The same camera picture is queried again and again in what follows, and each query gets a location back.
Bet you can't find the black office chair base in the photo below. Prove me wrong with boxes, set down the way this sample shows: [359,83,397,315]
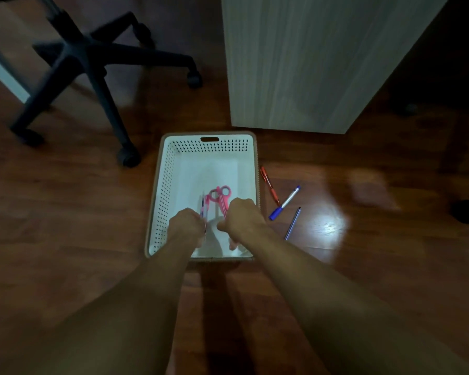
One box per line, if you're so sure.
[9,0,204,168]

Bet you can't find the person's right forearm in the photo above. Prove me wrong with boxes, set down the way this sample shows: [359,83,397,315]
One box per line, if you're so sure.
[236,226,469,375]

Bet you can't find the white perforated plastic basket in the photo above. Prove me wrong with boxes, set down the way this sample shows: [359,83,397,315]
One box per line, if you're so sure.
[144,131,262,262]

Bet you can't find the red pen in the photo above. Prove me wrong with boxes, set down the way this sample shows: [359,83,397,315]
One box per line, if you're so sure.
[260,166,281,207]

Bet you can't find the person's right hand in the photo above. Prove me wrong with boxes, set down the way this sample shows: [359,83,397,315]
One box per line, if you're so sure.
[217,197,267,245]

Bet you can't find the person's left hand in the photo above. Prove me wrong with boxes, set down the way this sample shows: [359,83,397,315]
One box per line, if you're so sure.
[167,208,206,249]

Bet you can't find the white marker with blue cap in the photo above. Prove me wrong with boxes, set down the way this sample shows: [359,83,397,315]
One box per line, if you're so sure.
[268,186,301,221]

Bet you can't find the person's left forearm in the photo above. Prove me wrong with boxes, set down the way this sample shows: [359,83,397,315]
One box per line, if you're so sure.
[0,235,198,375]

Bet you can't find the light wood cabinet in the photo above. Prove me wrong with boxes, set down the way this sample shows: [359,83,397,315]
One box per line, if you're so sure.
[220,0,452,135]

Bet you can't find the pink pen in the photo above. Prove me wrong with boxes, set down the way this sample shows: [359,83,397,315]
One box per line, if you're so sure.
[199,194,208,235]

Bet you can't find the pink scissors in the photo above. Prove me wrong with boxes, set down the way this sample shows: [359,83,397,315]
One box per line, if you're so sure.
[206,186,239,251]

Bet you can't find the thin blue pen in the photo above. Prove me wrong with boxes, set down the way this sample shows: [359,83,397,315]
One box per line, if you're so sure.
[285,207,302,241]

